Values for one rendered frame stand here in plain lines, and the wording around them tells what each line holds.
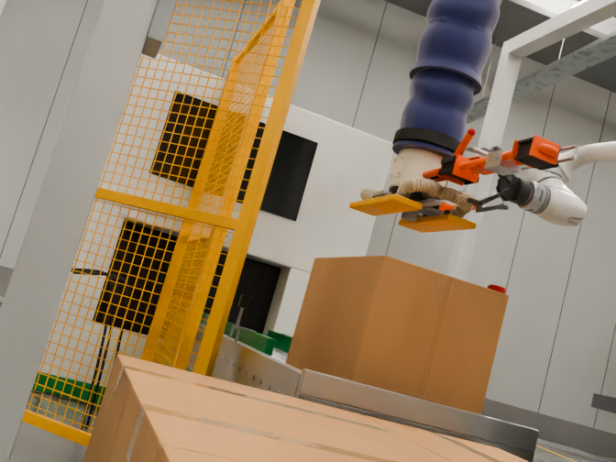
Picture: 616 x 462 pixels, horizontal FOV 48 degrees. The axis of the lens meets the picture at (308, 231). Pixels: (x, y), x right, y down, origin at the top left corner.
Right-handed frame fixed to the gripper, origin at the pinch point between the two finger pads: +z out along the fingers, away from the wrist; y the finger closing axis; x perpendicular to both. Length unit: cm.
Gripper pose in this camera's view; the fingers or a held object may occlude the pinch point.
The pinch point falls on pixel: (467, 171)
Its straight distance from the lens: 207.3
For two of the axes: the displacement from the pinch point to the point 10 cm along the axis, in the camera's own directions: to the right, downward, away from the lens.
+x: -3.3, 0.4, 9.4
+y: -2.7, 9.5, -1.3
